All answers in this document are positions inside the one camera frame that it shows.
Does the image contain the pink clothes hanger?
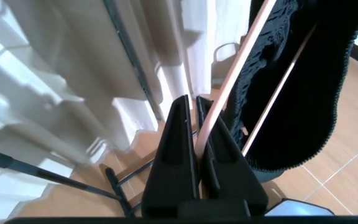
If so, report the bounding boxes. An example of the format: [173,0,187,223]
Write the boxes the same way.
[194,0,319,158]

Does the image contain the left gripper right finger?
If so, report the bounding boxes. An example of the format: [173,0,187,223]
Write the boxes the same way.
[195,95,269,215]

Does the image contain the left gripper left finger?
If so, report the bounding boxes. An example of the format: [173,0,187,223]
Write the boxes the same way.
[140,95,200,218]

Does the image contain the white curtain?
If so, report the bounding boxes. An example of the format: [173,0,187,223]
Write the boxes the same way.
[0,0,253,220]

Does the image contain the black shorts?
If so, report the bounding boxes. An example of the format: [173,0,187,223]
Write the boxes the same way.
[222,0,358,184]

